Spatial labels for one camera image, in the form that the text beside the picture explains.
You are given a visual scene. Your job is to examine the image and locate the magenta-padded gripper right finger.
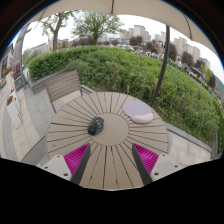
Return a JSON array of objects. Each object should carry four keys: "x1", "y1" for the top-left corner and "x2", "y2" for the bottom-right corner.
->
[{"x1": 131, "y1": 143, "x2": 184, "y2": 186}]

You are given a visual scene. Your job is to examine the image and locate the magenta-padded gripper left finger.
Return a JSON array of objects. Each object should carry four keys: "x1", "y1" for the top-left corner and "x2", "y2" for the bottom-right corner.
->
[{"x1": 40, "y1": 143, "x2": 92, "y2": 186}]

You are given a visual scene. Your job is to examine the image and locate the black computer mouse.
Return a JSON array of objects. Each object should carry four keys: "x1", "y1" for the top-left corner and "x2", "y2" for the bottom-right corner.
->
[{"x1": 87, "y1": 116, "x2": 105, "y2": 136}]

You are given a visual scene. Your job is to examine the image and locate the lilac mouse pad with wrist rest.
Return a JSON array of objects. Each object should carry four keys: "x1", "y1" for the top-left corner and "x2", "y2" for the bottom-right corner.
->
[{"x1": 122, "y1": 100, "x2": 155, "y2": 125}]

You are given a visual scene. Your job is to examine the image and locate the slatted brown outdoor chair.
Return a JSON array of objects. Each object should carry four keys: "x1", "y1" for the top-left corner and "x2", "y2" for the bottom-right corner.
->
[{"x1": 44, "y1": 69, "x2": 84, "y2": 113}]

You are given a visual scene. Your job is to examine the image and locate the dark curved umbrella pole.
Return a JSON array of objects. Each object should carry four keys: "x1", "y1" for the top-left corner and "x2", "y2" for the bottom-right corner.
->
[{"x1": 149, "y1": 24, "x2": 171, "y2": 108}]

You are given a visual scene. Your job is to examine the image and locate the dark standing sign board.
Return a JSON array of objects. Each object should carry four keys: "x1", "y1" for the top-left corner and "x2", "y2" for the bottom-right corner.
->
[{"x1": 11, "y1": 26, "x2": 32, "y2": 92}]

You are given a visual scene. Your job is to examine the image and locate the group of apartment buildings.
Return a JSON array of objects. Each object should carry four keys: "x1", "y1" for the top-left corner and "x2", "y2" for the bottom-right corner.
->
[{"x1": 119, "y1": 24, "x2": 212, "y2": 70}]

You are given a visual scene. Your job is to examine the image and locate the thin sparse tree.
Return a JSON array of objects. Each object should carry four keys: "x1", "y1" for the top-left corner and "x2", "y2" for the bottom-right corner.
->
[{"x1": 39, "y1": 10, "x2": 76, "y2": 52}]

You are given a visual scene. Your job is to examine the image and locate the broad leafy tree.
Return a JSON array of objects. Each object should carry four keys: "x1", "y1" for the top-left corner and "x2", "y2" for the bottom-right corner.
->
[{"x1": 71, "y1": 9, "x2": 125, "y2": 46}]

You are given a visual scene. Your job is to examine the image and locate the beige umbrella canopy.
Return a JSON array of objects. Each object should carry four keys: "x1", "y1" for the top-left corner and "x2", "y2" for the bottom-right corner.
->
[{"x1": 35, "y1": 0, "x2": 218, "y2": 56}]

